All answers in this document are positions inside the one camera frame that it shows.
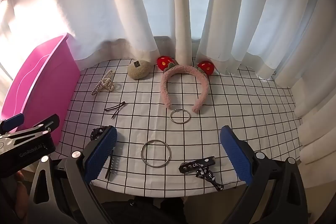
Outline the black bobby pin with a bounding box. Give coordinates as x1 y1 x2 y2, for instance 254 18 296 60
104 101 126 112
111 103 126 119

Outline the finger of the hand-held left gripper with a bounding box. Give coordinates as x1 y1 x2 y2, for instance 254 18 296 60
0 113 25 132
8 114 61 138

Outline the beige plush hair clip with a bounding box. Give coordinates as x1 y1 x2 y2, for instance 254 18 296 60
127 59 151 80

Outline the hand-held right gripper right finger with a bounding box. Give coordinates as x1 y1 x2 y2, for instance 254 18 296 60
220 125 309 224

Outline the person's left hand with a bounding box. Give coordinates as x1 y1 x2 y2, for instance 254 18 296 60
14 171 29 216

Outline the black studded choker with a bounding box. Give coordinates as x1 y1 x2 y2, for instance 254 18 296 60
90 127 108 140

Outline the white sheer curtain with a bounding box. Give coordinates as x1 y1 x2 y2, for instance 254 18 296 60
0 0 323 80

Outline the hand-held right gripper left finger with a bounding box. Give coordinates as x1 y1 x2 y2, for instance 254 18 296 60
28 126 118 224

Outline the pink plastic bin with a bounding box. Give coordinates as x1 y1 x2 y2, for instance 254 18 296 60
0 33 80 147

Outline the pink plush strawberry headband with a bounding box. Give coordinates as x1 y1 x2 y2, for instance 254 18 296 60
157 55 216 115

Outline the black printed strap choker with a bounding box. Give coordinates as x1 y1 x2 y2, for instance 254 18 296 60
179 156 224 191

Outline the cream curtain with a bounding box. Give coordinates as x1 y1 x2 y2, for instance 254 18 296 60
106 0 336 169

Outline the small silver ring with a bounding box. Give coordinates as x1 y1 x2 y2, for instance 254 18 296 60
169 109 191 125

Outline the black checked white tablecloth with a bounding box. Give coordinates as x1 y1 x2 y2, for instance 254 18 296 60
55 57 303 198

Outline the pearl hair claw clip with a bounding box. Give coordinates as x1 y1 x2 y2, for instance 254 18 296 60
91 70 116 96

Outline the large silver ring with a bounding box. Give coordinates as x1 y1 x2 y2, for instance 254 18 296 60
140 140 172 168

